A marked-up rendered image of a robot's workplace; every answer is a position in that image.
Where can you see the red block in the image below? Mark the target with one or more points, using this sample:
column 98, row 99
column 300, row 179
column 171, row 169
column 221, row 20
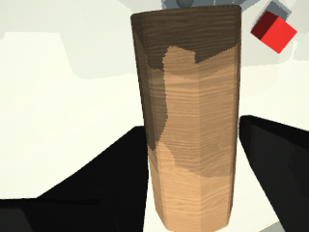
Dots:
column 273, row 31

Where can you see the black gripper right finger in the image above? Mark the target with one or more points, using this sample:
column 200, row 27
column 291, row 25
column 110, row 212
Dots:
column 279, row 157

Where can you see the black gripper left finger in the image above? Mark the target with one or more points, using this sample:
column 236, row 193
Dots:
column 108, row 194

